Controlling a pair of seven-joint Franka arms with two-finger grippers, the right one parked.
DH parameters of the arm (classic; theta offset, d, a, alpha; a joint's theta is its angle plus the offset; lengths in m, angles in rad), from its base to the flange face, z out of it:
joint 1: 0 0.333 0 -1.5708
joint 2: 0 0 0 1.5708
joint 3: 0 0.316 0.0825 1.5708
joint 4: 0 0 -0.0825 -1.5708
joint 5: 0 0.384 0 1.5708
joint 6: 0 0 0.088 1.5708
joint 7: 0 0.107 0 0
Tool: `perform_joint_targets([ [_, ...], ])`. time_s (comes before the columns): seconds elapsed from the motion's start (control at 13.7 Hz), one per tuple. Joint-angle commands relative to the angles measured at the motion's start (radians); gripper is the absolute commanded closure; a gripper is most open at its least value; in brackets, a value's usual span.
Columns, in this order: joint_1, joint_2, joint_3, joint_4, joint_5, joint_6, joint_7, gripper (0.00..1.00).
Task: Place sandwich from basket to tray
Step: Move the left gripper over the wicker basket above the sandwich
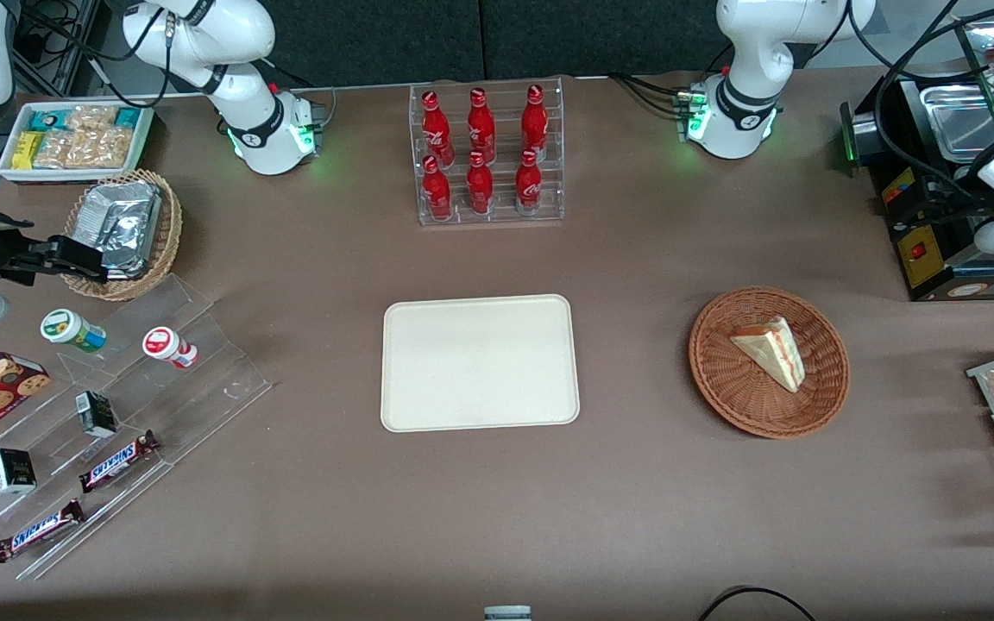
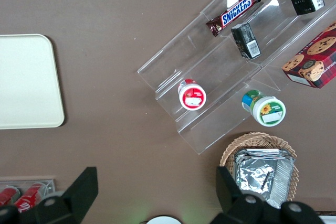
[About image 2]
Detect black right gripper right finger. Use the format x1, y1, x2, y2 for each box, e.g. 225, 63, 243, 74
212, 166, 283, 224

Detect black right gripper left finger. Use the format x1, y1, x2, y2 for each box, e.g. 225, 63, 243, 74
34, 166, 99, 224

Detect ribbed aluminium foil tray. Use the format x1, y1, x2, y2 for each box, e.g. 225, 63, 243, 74
244, 148, 295, 209

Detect light wicker basket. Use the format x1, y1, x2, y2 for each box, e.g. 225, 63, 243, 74
219, 132, 300, 202

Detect white snack tray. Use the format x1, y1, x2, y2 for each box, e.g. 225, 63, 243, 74
319, 213, 336, 224

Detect beige rectangular serving tray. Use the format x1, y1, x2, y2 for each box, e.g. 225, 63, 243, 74
0, 34, 66, 130

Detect crumpled foil packet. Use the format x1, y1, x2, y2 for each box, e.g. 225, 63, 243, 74
235, 153, 276, 201

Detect clear acrylic bottle rack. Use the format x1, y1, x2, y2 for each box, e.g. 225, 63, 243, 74
0, 178, 56, 201

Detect red cola bottle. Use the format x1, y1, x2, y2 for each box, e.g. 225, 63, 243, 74
0, 186, 21, 206
13, 182, 47, 214

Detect green lidded yogurt cup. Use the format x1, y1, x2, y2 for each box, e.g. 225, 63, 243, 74
241, 89, 287, 127

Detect red lidded yogurt cup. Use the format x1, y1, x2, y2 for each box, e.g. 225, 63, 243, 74
177, 78, 207, 111

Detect clear acrylic stepped shelf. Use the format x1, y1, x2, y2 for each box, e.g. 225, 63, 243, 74
136, 0, 336, 155

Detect red plaid cookie box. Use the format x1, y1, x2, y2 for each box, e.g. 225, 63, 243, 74
281, 22, 336, 90

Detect Snickers chocolate bar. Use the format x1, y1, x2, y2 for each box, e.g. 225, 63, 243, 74
206, 0, 262, 37

